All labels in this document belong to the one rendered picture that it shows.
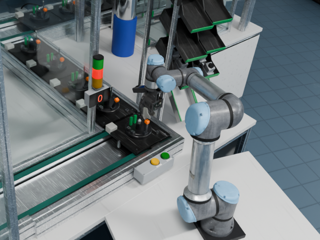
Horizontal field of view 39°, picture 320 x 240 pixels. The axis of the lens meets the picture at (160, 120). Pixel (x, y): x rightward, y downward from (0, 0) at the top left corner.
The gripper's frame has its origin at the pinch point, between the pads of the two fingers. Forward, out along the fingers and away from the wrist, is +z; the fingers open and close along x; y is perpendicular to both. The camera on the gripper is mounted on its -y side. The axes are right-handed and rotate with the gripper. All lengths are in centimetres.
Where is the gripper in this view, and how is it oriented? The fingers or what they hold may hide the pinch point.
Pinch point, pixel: (144, 116)
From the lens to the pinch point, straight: 227.5
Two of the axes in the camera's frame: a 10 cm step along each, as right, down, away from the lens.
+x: 7.1, -3.6, 6.1
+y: 7.0, 5.1, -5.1
